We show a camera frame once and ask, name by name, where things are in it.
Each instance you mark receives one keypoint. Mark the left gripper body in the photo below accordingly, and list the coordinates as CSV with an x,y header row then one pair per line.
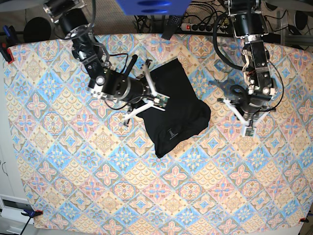
x,y
248,104

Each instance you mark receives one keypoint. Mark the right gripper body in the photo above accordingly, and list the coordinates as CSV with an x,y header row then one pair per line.
x,y
127,89

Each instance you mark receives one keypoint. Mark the black T-shirt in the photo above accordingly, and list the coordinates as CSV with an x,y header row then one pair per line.
x,y
184,116

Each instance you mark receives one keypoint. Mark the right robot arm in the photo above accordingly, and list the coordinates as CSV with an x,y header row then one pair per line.
x,y
69,16

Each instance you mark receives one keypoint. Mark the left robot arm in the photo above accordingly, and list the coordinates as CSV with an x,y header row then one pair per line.
x,y
250,26

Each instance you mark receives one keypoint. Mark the black power strip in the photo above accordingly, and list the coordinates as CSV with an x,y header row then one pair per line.
x,y
204,28

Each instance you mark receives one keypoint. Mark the blue plastic box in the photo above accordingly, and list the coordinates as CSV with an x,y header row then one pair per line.
x,y
153,7

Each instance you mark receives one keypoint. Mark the patterned tablecloth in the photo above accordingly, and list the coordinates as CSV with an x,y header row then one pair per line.
x,y
88,172

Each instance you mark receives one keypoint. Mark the orange clamp bottom right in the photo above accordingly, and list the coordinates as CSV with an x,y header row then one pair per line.
x,y
304,220

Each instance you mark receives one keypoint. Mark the orange clamp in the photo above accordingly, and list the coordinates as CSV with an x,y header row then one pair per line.
x,y
304,220
31,213

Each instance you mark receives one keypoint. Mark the red clamp top left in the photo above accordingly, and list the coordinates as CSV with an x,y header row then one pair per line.
x,y
6,53

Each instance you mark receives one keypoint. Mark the orange clamp bottom left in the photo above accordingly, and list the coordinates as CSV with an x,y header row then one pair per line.
x,y
31,213

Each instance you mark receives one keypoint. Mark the white cabinet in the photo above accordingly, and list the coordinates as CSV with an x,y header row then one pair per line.
x,y
10,182

